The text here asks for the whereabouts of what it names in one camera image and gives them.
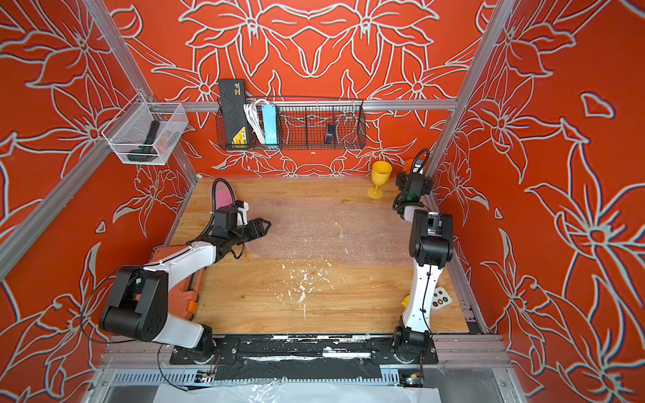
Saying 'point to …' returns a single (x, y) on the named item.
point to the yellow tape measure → (406, 301)
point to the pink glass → (223, 196)
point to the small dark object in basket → (331, 133)
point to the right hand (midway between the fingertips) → (413, 169)
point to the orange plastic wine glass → (408, 163)
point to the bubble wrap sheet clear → (375, 235)
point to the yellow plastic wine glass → (380, 174)
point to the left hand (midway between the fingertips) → (265, 223)
